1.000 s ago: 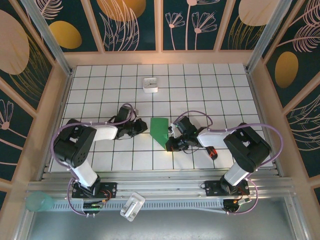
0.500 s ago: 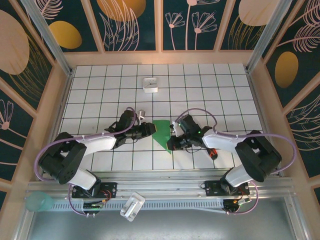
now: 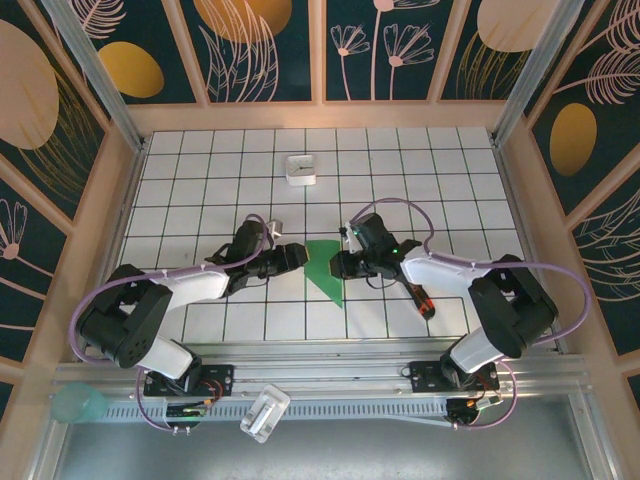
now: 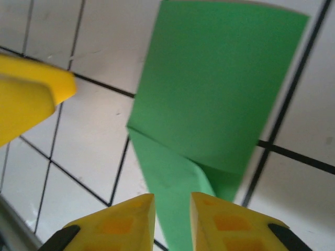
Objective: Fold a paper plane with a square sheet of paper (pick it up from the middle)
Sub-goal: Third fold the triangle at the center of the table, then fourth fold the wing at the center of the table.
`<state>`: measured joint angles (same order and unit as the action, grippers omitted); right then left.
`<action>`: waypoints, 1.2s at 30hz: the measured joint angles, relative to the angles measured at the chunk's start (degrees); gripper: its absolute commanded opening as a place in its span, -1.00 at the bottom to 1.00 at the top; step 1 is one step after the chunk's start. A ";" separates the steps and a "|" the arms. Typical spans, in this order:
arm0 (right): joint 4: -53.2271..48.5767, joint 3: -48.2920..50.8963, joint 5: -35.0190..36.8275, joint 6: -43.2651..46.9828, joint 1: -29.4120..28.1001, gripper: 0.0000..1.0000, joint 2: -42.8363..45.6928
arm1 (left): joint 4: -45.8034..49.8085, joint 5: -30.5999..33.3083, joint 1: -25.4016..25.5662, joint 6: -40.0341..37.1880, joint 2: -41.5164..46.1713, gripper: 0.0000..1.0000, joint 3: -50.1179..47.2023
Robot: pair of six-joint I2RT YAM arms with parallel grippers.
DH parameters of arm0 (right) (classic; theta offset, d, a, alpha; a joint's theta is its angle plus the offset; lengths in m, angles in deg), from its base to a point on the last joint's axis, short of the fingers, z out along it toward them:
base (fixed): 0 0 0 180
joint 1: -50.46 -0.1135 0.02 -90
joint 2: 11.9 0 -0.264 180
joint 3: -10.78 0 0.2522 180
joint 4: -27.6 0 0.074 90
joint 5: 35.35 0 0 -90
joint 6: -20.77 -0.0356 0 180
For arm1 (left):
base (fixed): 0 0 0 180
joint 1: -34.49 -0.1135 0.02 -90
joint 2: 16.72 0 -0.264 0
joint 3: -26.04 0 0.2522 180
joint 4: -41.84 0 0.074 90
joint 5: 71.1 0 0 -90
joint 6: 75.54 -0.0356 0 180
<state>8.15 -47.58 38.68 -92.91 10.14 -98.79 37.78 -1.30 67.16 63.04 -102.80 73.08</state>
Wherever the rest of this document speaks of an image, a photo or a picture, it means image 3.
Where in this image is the white square desk clock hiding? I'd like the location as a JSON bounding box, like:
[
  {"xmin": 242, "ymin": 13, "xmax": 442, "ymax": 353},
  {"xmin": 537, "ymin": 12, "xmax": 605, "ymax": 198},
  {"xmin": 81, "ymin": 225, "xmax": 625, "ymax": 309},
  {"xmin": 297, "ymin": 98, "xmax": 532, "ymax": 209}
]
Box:
[{"xmin": 285, "ymin": 154, "xmax": 319, "ymax": 188}]

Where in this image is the teal plastic cup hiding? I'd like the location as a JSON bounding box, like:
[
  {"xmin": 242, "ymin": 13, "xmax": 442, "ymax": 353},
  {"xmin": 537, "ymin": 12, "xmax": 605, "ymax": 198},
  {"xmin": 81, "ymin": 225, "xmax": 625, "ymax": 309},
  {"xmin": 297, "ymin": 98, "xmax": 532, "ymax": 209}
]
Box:
[{"xmin": 52, "ymin": 382, "xmax": 108, "ymax": 426}]

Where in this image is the long aluminium mounting rail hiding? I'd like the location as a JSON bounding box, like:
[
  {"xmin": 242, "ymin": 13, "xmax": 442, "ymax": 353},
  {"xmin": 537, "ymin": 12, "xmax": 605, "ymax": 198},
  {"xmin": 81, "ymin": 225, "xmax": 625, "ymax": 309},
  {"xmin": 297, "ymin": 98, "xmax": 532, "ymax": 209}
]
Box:
[{"xmin": 54, "ymin": 342, "xmax": 589, "ymax": 401}]

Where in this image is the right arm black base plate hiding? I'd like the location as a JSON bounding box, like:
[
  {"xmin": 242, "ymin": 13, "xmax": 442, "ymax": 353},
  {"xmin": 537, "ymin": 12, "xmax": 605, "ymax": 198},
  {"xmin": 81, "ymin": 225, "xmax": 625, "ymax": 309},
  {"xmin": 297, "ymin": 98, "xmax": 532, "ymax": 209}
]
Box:
[{"xmin": 408, "ymin": 360, "xmax": 500, "ymax": 394}]

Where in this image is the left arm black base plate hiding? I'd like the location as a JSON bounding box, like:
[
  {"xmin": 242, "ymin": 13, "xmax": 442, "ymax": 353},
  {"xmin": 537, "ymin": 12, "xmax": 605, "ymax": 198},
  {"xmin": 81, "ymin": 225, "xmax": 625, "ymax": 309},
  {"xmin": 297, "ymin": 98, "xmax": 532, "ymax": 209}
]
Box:
[{"xmin": 143, "ymin": 364, "xmax": 235, "ymax": 397}]

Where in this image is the grey slotted cable duct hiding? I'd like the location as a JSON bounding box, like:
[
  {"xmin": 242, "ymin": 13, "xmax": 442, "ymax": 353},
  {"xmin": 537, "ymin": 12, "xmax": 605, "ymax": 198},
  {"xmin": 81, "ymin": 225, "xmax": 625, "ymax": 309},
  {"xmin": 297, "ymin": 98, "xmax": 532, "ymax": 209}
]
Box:
[{"xmin": 102, "ymin": 399, "xmax": 451, "ymax": 424}]

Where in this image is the aluminium side rail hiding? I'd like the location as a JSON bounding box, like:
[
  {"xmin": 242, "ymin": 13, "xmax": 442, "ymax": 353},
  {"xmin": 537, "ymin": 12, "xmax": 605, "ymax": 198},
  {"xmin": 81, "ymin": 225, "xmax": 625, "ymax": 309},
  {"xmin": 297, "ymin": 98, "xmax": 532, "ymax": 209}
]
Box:
[
  {"xmin": 493, "ymin": 139, "xmax": 569, "ymax": 354},
  {"xmin": 82, "ymin": 142, "xmax": 150, "ymax": 359}
]

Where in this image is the white plastic bracket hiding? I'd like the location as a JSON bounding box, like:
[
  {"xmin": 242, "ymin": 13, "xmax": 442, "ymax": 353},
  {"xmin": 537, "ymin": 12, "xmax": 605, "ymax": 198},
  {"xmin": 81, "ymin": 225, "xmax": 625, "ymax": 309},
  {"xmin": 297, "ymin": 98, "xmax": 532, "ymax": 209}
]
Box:
[{"xmin": 239, "ymin": 384, "xmax": 292, "ymax": 445}]

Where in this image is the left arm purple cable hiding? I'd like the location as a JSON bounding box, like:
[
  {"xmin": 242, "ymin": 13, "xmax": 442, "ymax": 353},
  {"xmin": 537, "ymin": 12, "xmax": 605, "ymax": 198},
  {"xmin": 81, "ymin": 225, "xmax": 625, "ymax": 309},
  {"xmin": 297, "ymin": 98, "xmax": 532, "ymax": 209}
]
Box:
[{"xmin": 72, "ymin": 213, "xmax": 276, "ymax": 434}]

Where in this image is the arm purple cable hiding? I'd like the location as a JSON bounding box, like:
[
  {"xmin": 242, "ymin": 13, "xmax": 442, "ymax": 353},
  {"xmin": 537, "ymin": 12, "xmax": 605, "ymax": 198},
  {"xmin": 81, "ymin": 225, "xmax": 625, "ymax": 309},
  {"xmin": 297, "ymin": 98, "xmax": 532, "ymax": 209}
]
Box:
[
  {"xmin": 72, "ymin": 213, "xmax": 276, "ymax": 434},
  {"xmin": 349, "ymin": 198, "xmax": 593, "ymax": 432}
]

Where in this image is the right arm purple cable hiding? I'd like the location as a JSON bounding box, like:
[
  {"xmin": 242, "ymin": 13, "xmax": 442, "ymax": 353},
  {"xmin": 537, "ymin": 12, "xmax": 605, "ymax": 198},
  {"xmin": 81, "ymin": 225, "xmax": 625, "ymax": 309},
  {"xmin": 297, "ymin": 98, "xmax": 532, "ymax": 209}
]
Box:
[{"xmin": 349, "ymin": 198, "xmax": 593, "ymax": 432}]

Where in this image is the aluminium corner post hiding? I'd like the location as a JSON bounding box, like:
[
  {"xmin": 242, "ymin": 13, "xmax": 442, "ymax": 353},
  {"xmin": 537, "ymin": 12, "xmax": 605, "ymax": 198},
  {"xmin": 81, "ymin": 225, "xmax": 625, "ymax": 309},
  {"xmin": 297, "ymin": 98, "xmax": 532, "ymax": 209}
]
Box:
[
  {"xmin": 489, "ymin": 0, "xmax": 589, "ymax": 146},
  {"xmin": 42, "ymin": 0, "xmax": 149, "ymax": 151}
]

